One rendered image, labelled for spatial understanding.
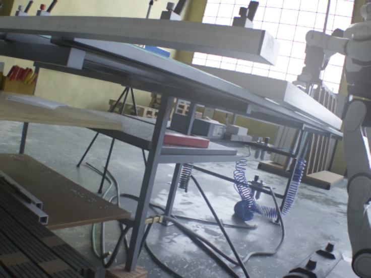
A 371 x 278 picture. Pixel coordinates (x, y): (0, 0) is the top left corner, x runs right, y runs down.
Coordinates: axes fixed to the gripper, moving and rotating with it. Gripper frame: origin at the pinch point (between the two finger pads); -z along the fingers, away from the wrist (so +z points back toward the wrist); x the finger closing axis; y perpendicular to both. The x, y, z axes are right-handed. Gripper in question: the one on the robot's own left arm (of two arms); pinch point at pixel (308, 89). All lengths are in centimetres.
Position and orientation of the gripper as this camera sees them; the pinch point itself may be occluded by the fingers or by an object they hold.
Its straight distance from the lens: 155.4
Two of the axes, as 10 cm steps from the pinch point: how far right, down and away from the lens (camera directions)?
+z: 2.3, -9.7, -0.8
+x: -8.2, -2.4, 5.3
